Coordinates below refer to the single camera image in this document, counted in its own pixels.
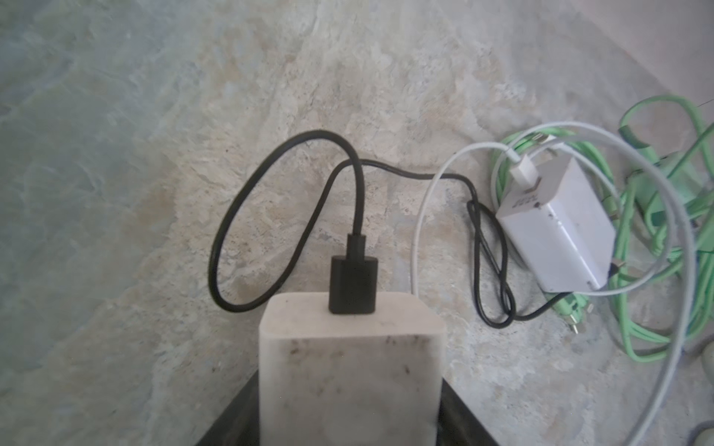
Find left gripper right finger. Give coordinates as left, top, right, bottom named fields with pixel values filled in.
left=437, top=379, right=498, bottom=446

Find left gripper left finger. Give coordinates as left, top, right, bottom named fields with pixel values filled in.
left=195, top=372, right=260, bottom=446

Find white charger with black cable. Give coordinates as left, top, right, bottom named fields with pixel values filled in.
left=258, top=292, right=447, bottom=445

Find black usb cable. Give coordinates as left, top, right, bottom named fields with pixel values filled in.
left=207, top=129, right=620, bottom=330

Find white usb cable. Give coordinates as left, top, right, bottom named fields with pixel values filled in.
left=410, top=121, right=698, bottom=446

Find green multi-head cable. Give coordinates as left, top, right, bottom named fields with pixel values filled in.
left=490, top=94, right=714, bottom=363

